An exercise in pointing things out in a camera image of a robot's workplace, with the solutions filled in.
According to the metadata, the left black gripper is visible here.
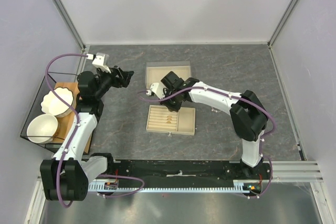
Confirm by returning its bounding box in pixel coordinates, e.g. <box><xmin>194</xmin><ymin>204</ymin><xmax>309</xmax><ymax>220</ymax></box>
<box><xmin>94</xmin><ymin>66</ymin><xmax>133</xmax><ymax>99</ymax></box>

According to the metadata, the beige ring slot tray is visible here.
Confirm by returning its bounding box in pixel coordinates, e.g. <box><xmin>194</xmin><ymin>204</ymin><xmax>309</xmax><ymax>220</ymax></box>
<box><xmin>146</xmin><ymin>105</ymin><xmax>196</xmax><ymax>135</ymax></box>

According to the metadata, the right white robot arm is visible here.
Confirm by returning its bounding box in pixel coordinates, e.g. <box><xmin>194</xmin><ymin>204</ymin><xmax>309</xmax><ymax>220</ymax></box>
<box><xmin>150</xmin><ymin>71</ymin><xmax>268</xmax><ymax>179</ymax></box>

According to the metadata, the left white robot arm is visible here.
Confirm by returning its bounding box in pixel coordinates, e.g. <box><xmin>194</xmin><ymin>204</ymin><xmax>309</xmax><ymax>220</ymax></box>
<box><xmin>40</xmin><ymin>66</ymin><xmax>134</xmax><ymax>203</ymax></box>

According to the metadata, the beige open jewelry box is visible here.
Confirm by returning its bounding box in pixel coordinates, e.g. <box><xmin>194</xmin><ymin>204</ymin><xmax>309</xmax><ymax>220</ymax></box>
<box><xmin>145</xmin><ymin>61</ymin><xmax>192</xmax><ymax>89</ymax></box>

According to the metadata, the wooden board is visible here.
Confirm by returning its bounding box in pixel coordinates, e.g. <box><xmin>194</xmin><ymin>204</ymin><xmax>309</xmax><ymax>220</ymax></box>
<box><xmin>50</xmin><ymin>82</ymin><xmax>79</xmax><ymax>153</ymax></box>

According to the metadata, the white scalloped bowl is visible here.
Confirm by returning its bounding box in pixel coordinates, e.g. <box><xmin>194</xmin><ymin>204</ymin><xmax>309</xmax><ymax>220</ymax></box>
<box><xmin>40</xmin><ymin>87</ymin><xmax>74</xmax><ymax>118</ymax></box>

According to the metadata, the white round bowl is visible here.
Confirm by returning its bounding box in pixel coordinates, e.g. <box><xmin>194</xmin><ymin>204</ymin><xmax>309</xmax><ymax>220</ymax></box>
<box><xmin>27</xmin><ymin>114</ymin><xmax>59</xmax><ymax>144</ymax></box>

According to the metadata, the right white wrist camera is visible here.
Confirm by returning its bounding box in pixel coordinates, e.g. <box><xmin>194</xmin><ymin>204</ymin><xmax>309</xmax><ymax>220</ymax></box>
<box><xmin>145</xmin><ymin>82</ymin><xmax>166</xmax><ymax>99</ymax></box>

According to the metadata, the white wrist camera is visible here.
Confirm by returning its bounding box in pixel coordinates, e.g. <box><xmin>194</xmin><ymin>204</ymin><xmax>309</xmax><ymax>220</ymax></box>
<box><xmin>145</xmin><ymin>82</ymin><xmax>166</xmax><ymax>99</ymax></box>
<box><xmin>86</xmin><ymin>52</ymin><xmax>111</xmax><ymax>73</ymax></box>

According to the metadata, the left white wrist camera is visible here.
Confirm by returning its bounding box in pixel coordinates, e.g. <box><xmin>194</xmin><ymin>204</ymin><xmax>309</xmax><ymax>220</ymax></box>
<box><xmin>86</xmin><ymin>52</ymin><xmax>111</xmax><ymax>73</ymax></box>

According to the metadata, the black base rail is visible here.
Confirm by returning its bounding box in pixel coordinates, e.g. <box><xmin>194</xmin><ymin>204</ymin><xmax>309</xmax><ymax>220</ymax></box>
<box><xmin>104</xmin><ymin>159</ymin><xmax>271</xmax><ymax>181</ymax></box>

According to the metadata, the black wire frame box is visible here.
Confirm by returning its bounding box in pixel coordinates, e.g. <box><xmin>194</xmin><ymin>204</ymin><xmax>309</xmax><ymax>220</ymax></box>
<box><xmin>20</xmin><ymin>74</ymin><xmax>74</xmax><ymax>153</ymax></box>

